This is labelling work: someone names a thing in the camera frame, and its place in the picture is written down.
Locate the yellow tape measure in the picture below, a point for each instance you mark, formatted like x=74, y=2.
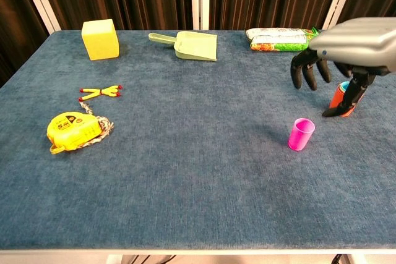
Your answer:
x=72, y=132

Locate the light green plastic dustpan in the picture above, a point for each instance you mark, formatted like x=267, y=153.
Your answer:
x=195, y=46

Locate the small pink plastic cup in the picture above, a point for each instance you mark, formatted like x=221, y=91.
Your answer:
x=300, y=135

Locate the yellow cube block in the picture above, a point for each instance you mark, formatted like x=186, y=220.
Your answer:
x=100, y=41

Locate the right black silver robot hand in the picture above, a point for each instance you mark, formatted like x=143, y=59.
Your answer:
x=355, y=44

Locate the white table frame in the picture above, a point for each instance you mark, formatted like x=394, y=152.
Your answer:
x=198, y=251

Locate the green white snack bag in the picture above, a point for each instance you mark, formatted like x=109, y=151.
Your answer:
x=278, y=41

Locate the large orange-red plastic cup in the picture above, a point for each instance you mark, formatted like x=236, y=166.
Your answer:
x=335, y=98

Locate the light blue plastic cup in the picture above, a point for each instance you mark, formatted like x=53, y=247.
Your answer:
x=344, y=86

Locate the blue table cloth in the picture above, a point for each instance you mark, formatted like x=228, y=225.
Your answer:
x=198, y=152

